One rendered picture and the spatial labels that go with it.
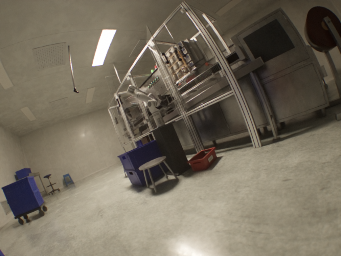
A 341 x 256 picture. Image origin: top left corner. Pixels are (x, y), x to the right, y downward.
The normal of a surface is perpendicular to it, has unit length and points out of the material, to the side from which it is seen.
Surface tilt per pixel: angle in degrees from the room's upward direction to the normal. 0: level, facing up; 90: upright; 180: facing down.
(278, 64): 90
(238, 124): 90
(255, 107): 90
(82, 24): 180
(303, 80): 90
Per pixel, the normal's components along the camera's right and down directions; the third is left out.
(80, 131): 0.58, -0.26
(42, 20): 0.39, 0.92
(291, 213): -0.39, -0.92
